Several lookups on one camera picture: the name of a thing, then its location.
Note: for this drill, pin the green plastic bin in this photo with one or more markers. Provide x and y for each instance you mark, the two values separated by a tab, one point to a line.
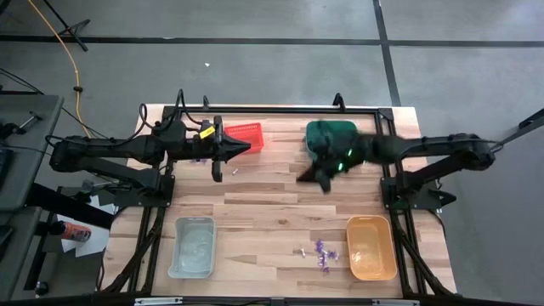
329	127

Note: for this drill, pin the orange spray can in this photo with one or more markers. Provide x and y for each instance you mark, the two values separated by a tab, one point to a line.
76	232

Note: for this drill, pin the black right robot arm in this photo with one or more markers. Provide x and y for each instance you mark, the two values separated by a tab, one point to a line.
425	144

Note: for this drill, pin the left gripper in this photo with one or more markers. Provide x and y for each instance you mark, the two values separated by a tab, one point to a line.
218	170

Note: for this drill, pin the red plastic mesh basket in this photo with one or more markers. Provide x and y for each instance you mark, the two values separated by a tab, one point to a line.
251	134

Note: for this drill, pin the left wrist camera yellow sticker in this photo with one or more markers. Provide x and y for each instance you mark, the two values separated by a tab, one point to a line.
207	132

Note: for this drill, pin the clear plastic bin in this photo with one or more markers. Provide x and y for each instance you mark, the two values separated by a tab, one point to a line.
193	248

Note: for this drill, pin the black diagonal beam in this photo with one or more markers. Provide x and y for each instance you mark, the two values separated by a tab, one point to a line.
72	208

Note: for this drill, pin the orange plastic bin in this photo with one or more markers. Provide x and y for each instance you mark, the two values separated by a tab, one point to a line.
372	248

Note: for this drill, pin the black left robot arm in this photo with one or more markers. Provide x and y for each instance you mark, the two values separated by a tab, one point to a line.
110	146

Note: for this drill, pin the white paper sheet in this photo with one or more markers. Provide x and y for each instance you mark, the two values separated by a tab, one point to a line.
95	242

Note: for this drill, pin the silver metal bracket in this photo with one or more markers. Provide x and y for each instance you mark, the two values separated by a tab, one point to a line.
157	301
395	302

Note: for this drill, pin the grey side table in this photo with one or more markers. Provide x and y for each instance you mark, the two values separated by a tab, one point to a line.
25	170

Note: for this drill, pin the black tripod stand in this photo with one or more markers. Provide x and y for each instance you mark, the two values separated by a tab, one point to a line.
76	38

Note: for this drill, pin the black caster wheel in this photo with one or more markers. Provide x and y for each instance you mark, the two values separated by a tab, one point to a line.
41	289

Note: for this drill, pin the grey round knob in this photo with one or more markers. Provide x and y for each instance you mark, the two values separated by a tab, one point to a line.
87	185

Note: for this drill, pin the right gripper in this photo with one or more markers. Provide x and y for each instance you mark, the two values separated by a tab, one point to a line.
340	155

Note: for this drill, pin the black slanted bar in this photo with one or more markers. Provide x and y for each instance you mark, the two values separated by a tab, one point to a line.
527	125

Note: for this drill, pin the black frame hook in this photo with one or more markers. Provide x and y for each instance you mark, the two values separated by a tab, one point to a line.
205	102
338	102

